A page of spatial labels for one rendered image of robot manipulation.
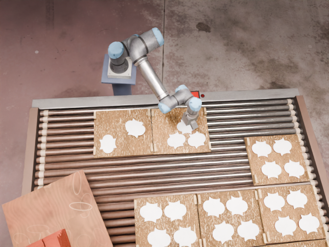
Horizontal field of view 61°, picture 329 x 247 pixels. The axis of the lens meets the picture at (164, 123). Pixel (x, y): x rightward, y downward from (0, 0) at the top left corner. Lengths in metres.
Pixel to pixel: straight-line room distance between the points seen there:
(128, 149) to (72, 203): 0.50
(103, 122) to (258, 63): 2.29
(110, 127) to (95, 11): 2.20
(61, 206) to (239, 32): 3.02
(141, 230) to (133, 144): 0.57
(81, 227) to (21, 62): 2.33
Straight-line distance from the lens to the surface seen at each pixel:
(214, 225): 1.94
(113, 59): 2.15
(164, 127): 2.04
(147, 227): 1.89
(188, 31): 3.77
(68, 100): 2.21
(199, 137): 2.04
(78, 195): 1.85
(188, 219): 1.92
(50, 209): 1.88
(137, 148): 1.98
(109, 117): 2.07
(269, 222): 2.07
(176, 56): 3.51
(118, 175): 1.95
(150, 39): 1.75
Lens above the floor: 2.83
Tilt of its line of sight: 68 degrees down
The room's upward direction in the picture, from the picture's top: 12 degrees clockwise
